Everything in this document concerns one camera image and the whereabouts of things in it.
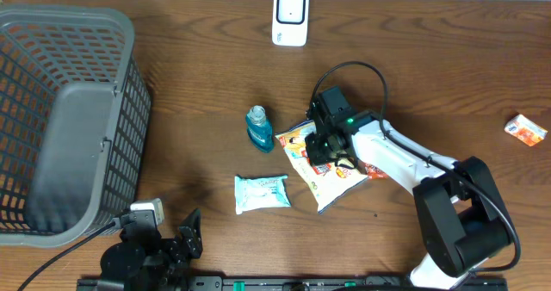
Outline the yellow snack bag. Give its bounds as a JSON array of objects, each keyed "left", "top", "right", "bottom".
[{"left": 275, "top": 121, "right": 368, "bottom": 214}]

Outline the red chocolate bar wrapper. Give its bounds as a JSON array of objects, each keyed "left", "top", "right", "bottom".
[{"left": 365, "top": 164, "right": 388, "bottom": 180}]

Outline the white tissue pack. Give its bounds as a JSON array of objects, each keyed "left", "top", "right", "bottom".
[{"left": 234, "top": 175, "right": 291, "bottom": 214}]

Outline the blue mouthwash bottle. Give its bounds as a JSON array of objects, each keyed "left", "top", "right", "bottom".
[{"left": 245, "top": 105, "right": 274, "bottom": 153}]

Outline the small orange snack packet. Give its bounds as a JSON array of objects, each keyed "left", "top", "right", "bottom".
[{"left": 504, "top": 114, "right": 548, "bottom": 146}]

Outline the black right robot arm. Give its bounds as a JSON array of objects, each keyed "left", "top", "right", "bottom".
[{"left": 306, "top": 87, "right": 520, "bottom": 289}]

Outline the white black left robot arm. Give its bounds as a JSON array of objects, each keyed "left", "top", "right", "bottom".
[{"left": 95, "top": 208, "right": 203, "bottom": 291}]

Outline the white barcode scanner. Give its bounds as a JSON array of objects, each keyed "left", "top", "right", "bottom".
[{"left": 271, "top": 0, "right": 309, "bottom": 47}]

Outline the grey plastic basket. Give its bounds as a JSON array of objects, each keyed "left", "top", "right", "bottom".
[{"left": 1, "top": 4, "right": 152, "bottom": 248}]

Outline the black left camera cable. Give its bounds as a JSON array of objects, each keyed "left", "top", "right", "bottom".
[{"left": 15, "top": 215, "right": 130, "bottom": 291}]

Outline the black camera cable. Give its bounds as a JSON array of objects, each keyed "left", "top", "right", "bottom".
[
  {"left": 310, "top": 60, "right": 523, "bottom": 274},
  {"left": 15, "top": 215, "right": 130, "bottom": 291}
]

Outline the black right camera cable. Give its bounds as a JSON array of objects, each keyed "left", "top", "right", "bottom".
[{"left": 310, "top": 60, "right": 523, "bottom": 274}]

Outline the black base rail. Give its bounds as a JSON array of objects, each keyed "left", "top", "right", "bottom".
[{"left": 77, "top": 275, "right": 509, "bottom": 291}]

